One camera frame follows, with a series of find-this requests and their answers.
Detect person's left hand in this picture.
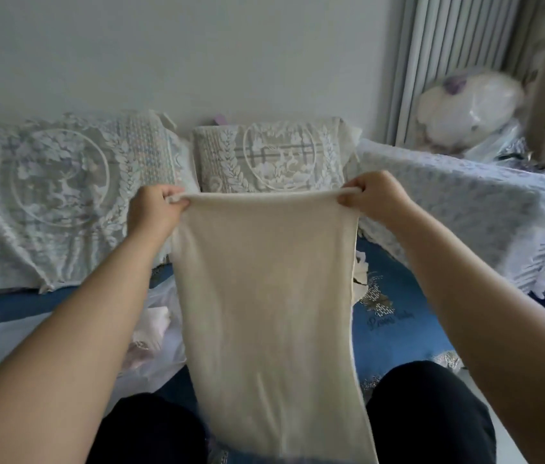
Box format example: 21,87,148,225
126,184,191,245

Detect person's right hand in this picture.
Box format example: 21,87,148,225
338,170,416,230

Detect cream cloth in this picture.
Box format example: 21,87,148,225
352,248,370,305

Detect pink towel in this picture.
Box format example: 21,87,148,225
120,306,173,371

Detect cream blue-striped towel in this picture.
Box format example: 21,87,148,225
166,187,379,464

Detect translucent plastic zip bag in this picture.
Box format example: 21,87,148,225
0,277,194,416

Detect person's left forearm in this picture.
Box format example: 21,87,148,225
0,231,177,464

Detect person's right forearm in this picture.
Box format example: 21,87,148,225
388,207,545,464

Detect clear crumpled plastic bag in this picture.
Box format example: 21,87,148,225
463,120,532,165

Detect person's black trousers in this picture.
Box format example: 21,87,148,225
86,360,498,464

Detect white deer lace cover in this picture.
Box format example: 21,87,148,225
191,116,363,194
0,110,200,293

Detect white plastic-wrapped bundle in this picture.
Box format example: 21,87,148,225
412,70,527,155

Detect blue embroidered seat cover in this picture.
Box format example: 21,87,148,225
0,236,466,421

